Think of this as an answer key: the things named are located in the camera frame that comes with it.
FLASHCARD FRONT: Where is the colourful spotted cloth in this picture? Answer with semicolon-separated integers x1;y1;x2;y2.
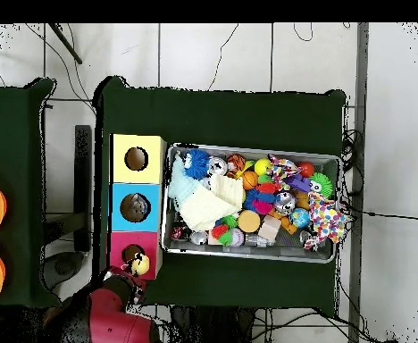
302;191;353;252

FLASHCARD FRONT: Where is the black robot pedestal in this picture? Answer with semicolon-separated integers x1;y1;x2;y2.
162;305;256;343

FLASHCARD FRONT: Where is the black floor cable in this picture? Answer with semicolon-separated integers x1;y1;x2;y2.
339;199;418;221

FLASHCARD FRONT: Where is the blue orange spiky ball toy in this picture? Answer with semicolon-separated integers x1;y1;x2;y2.
243;182;282;216

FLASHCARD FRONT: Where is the blue green globe ball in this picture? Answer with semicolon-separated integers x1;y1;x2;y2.
288;207;311;230

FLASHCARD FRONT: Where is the blue fuzzy toy with eyes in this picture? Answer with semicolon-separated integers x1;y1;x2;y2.
182;148;211;180

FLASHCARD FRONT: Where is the grey round stand base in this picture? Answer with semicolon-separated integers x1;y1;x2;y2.
42;249;87;291

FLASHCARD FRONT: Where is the dark green table cloth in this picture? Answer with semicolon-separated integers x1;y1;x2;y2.
91;75;347;317
0;77;63;309

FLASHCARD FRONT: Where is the orange toy basketball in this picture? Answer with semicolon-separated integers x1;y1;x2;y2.
241;170;261;191

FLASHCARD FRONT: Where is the orange round sponge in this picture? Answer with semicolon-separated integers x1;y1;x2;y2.
237;209;262;234

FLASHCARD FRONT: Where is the mint waffle cloth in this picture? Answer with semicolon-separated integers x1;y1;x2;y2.
167;153;205;210

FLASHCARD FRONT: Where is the silver drink can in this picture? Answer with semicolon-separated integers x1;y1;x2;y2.
207;155;229;176

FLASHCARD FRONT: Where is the cream waffle cloth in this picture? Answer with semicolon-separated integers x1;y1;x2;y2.
179;173;246;232

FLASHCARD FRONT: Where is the black upright panel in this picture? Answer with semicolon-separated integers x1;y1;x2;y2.
72;123;93;253

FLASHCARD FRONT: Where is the green fuzzy toy with eyes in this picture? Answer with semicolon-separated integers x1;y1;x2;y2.
307;172;335;199

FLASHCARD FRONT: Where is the wooden box with three holes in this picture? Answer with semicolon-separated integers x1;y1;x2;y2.
105;132;168;280

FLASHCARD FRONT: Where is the silver wire mesh bin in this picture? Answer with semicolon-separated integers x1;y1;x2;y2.
160;141;341;264

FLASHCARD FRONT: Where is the black tripod leg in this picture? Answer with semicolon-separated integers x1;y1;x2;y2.
47;22;84;66

